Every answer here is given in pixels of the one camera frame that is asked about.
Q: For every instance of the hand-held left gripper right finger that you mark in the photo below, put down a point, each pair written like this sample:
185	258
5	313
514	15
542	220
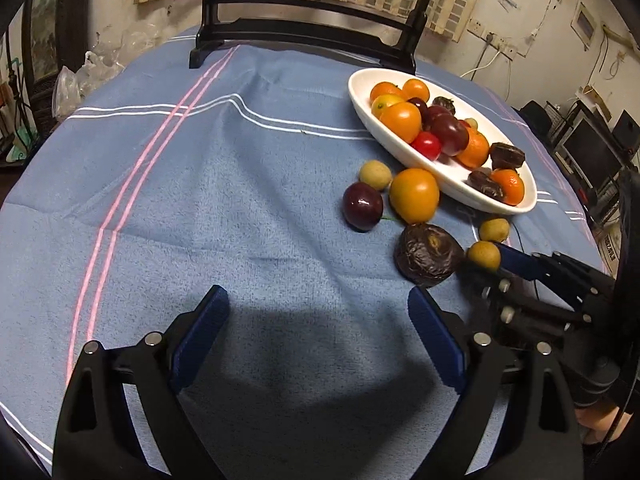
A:
435	335

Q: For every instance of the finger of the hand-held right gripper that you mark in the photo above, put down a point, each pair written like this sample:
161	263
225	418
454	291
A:
520	262
492	280

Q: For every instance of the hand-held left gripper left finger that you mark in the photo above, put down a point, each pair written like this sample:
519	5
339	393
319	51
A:
200	335

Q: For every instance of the yellow longan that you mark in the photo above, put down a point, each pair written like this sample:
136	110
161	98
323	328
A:
375	175
484	255
471	123
494	229

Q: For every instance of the dark red plum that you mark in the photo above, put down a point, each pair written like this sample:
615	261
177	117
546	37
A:
450	134

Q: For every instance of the white oval plate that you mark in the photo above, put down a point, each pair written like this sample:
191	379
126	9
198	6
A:
395	152

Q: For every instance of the yellow-green orange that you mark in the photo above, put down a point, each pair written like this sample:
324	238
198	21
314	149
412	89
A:
384	105

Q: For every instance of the person's right hand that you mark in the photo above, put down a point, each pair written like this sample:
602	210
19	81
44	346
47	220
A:
597	422

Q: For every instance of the wrinkled dark passion fruit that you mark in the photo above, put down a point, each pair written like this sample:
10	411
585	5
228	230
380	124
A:
428	255

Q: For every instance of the dark brown date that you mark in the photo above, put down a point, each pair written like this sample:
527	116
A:
507	156
486	184
445	102

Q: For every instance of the white bucket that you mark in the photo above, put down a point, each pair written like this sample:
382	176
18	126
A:
610	250

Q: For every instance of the large orange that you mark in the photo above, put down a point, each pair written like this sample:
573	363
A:
414	195

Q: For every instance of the computer monitor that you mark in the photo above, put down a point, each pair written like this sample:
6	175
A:
595	155

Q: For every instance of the dark purple plum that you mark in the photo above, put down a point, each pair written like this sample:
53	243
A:
362	206
436	114

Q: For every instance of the blue striped tablecloth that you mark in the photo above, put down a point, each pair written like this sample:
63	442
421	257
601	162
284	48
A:
200	185

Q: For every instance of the red cherry tomato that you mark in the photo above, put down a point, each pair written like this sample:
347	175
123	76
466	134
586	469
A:
426	145

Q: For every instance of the black hat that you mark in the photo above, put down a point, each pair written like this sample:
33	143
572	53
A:
532	112

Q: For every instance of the black speaker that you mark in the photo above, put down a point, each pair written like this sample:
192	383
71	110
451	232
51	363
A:
627	130

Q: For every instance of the medium orange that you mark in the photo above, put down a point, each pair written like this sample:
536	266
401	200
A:
400	121

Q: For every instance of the small dark plum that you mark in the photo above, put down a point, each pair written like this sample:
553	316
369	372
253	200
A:
419	108

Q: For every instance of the white power strip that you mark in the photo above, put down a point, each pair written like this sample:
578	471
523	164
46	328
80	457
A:
500	45

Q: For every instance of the clear plastic bag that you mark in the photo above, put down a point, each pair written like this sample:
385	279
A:
130	42

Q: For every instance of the round embroidered screen black stand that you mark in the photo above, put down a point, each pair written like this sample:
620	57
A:
300	35

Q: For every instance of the white wall socket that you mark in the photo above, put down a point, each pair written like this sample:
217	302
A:
476	26

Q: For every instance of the white wall box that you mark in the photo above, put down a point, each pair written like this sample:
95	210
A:
584	25

